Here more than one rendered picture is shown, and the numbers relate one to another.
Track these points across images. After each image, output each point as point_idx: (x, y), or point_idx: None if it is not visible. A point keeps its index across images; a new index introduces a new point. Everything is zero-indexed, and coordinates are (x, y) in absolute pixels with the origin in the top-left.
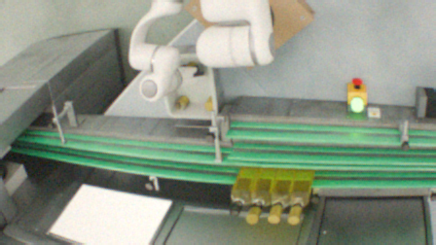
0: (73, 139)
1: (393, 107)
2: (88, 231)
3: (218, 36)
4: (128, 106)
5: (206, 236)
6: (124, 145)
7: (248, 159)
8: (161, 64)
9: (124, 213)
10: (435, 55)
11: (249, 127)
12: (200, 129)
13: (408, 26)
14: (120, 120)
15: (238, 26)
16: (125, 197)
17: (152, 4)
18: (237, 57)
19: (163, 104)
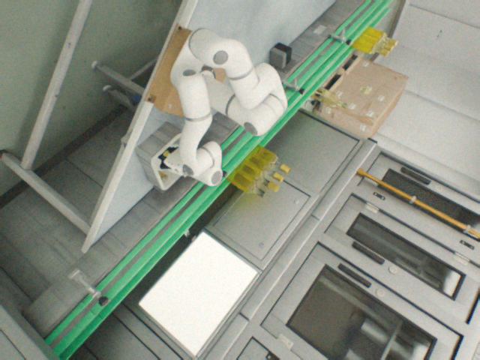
0: (104, 289)
1: None
2: (210, 309)
3: (268, 114)
4: (112, 217)
5: (250, 222)
6: (154, 238)
7: (232, 167)
8: (219, 157)
9: (199, 270)
10: (279, 19)
11: (221, 152)
12: (179, 180)
13: (265, 13)
14: (115, 232)
15: (266, 100)
16: (179, 265)
17: (196, 124)
18: (278, 118)
19: (139, 190)
